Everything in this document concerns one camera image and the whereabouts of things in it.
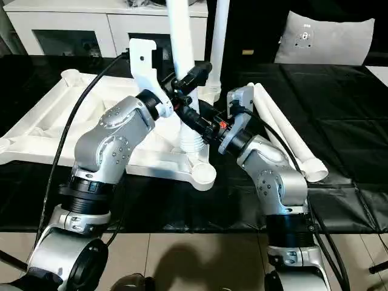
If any white plastic table leg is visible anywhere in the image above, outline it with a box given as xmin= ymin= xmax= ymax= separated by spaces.
xmin=247 ymin=82 xmax=318 ymax=182
xmin=207 ymin=0 xmax=229 ymax=103
xmin=254 ymin=82 xmax=330 ymax=183
xmin=165 ymin=0 xmax=209 ymax=156

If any white plastic table top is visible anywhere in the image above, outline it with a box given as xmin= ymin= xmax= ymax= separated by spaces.
xmin=0 ymin=69 xmax=218 ymax=192

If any black sofa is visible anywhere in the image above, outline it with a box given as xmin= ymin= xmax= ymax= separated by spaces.
xmin=206 ymin=0 xmax=388 ymax=65

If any black work mat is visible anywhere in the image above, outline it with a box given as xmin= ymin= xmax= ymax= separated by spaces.
xmin=0 ymin=54 xmax=388 ymax=234

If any white cabinet with glass doors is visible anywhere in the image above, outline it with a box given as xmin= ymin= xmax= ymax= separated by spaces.
xmin=4 ymin=0 xmax=210 ymax=61

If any light grey pillow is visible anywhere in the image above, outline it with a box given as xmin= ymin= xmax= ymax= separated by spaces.
xmin=274 ymin=10 xmax=375 ymax=66

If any white flat board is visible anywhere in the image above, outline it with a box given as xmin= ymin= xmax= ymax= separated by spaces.
xmin=363 ymin=65 xmax=388 ymax=87

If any dark robot foot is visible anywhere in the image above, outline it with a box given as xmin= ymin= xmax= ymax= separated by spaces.
xmin=116 ymin=272 xmax=157 ymax=291

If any grey curtain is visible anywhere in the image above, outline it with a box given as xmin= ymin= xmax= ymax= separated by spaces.
xmin=0 ymin=0 xmax=25 ymax=58

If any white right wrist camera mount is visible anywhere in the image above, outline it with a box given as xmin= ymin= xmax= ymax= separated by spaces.
xmin=217 ymin=86 xmax=255 ymax=155

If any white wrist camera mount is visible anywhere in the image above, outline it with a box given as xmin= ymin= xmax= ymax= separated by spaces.
xmin=127 ymin=38 xmax=176 ymax=118
xmin=217 ymin=86 xmax=255 ymax=155

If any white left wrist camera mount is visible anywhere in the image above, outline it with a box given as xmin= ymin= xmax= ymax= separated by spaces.
xmin=127 ymin=38 xmax=176 ymax=118

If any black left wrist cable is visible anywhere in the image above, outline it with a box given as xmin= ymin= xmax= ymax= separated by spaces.
xmin=35 ymin=53 xmax=131 ymax=246

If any black table frame leg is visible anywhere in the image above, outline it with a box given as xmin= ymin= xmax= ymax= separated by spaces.
xmin=0 ymin=250 xmax=30 ymax=272
xmin=368 ymin=259 xmax=388 ymax=274

